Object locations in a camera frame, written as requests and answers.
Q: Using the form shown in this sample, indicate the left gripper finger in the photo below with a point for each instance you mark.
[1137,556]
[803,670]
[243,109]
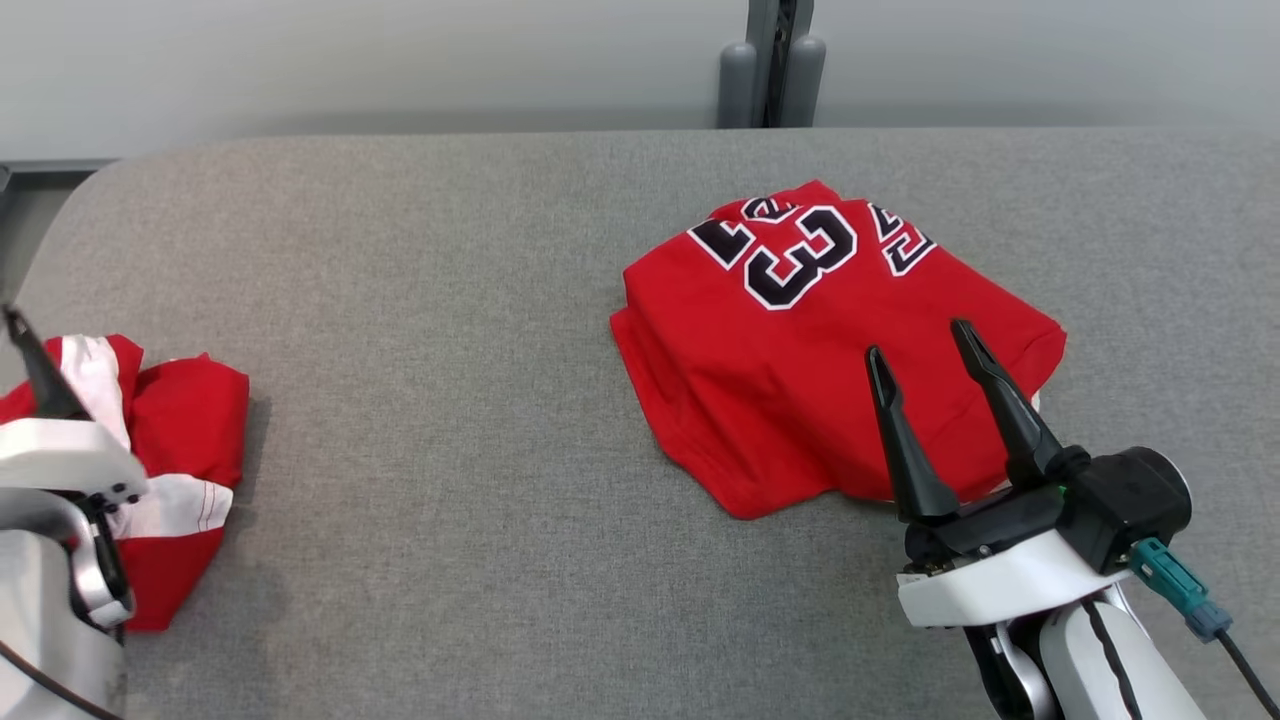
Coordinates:
[45,385]

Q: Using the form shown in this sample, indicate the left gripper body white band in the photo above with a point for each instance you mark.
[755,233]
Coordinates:
[70,455]

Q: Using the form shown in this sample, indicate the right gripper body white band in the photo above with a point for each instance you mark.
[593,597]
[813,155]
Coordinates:
[1000,585]

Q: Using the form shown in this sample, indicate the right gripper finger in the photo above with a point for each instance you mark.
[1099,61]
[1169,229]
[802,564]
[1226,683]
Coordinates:
[915,470]
[1015,430]

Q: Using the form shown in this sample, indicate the red shorts white stripe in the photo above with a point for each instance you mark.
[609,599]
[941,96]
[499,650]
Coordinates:
[190,420]

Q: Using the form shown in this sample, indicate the red jersey number 23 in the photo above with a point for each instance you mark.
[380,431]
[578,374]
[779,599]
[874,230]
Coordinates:
[780,400]

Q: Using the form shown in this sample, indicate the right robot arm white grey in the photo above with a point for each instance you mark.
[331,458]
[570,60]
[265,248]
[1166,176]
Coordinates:
[1065,665]

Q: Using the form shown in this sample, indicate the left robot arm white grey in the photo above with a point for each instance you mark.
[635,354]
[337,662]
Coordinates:
[40,600]

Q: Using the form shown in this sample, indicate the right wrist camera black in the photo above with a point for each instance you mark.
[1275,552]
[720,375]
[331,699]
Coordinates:
[1130,500]

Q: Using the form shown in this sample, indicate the grey cylindrical post foot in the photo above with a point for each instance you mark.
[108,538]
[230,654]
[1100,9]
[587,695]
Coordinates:
[803,85]
[738,90]

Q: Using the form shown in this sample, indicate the grey partition post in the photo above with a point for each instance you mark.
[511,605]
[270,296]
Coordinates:
[765,50]

